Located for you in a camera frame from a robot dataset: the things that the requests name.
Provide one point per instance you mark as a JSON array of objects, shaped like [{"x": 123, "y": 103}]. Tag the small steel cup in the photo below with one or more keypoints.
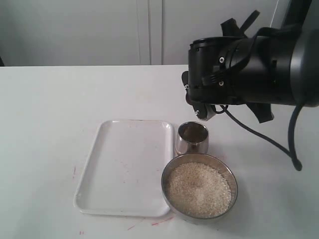
[{"x": 192, "y": 137}]

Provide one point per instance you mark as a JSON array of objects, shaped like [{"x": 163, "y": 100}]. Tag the steel bowl of rice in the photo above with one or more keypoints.
[{"x": 199, "y": 187}]

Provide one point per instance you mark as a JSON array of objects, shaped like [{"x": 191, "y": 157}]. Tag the dark post at right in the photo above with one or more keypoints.
[{"x": 303, "y": 12}]

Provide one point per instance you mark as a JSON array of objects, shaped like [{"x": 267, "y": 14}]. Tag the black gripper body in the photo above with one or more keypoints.
[{"x": 232, "y": 69}]

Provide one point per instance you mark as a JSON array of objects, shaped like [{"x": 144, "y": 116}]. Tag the white cabinet doors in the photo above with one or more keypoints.
[{"x": 119, "y": 32}]

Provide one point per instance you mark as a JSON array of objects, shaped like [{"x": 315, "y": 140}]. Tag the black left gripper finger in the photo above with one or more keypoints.
[{"x": 204, "y": 111}]

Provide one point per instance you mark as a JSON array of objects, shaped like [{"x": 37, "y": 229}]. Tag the white rectangular plastic tray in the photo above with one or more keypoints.
[{"x": 122, "y": 174}]

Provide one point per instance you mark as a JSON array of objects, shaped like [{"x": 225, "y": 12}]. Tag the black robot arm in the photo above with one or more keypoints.
[{"x": 275, "y": 66}]

